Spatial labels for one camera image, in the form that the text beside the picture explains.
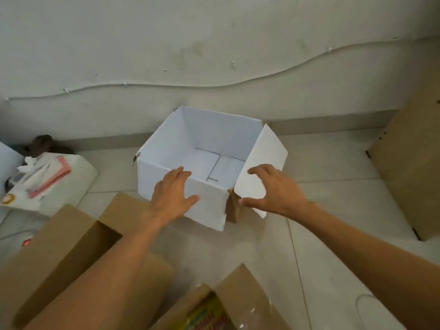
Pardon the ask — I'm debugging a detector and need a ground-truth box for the person's right hand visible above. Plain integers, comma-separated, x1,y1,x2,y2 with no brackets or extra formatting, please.
238,164,311,219

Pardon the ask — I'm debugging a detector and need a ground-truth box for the person's left hand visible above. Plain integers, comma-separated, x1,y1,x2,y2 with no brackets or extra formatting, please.
148,166,201,226

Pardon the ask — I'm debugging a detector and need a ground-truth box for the white cardboard box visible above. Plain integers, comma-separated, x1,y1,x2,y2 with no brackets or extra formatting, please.
132,105,289,232

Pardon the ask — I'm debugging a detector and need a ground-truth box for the person's right forearm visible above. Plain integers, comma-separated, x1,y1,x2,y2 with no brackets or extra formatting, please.
292,202,440,330

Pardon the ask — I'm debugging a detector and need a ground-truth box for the person's left forearm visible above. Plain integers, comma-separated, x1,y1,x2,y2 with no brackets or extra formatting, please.
24,211,171,330

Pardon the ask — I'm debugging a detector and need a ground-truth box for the brown cardboard box with tape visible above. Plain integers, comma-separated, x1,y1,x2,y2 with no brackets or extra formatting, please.
149,263,293,330

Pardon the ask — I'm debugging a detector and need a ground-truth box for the white plastic bag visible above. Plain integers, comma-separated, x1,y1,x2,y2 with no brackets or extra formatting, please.
0,152,99,217

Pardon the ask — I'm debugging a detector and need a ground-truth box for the colourful snack packet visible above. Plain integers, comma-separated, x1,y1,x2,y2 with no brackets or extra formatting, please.
181,295,238,330

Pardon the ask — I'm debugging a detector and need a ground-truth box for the pink paper packet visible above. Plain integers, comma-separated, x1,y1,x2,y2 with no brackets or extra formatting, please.
28,156,72,199

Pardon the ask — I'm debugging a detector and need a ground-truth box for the dark cloth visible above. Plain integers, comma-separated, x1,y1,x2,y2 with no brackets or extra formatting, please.
20,135,75,157

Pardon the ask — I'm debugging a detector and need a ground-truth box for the large open brown cardboard box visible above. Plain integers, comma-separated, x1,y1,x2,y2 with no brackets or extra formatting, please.
0,192,176,330

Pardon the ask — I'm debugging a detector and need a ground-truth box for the flat brown cardboard sheet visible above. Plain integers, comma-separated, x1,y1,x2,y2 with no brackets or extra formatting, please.
365,69,440,241

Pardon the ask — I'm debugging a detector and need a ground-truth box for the white board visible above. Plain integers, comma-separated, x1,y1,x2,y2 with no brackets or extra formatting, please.
0,141,25,197

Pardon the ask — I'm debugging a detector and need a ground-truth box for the white wall cable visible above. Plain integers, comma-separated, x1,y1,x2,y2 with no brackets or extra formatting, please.
6,36,440,101

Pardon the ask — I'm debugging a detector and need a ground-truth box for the thin floor cable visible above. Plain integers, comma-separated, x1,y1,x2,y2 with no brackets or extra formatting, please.
355,294,396,330

